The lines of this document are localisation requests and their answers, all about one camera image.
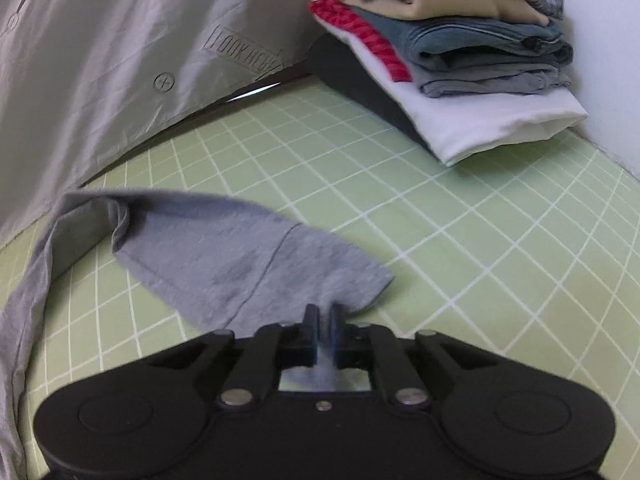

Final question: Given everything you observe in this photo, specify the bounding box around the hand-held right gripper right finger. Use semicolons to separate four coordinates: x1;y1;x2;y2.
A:
330;304;501;408

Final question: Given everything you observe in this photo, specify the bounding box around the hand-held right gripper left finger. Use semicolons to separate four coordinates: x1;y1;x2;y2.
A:
145;304;321;411

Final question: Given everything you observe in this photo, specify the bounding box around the grey shirt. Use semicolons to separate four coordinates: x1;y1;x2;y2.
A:
0;187;396;480

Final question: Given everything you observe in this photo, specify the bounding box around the green grid mat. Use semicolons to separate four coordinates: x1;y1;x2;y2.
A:
0;72;640;480

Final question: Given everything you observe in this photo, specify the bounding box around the white folded garment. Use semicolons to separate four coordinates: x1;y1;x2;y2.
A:
320;20;590;167

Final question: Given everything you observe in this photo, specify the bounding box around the black folded garment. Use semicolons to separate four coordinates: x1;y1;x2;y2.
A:
306;35;436;153

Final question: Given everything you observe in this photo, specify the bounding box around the grey folded garment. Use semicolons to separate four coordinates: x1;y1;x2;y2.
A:
412;62;573;98

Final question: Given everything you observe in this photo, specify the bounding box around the red striped garment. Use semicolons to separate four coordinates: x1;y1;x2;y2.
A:
307;0;413;83

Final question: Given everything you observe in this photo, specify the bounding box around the blue denim garment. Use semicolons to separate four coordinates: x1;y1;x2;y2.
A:
350;5;573;68

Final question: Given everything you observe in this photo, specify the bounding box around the grey carrot print sheet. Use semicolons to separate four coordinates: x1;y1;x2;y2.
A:
0;0;331;248

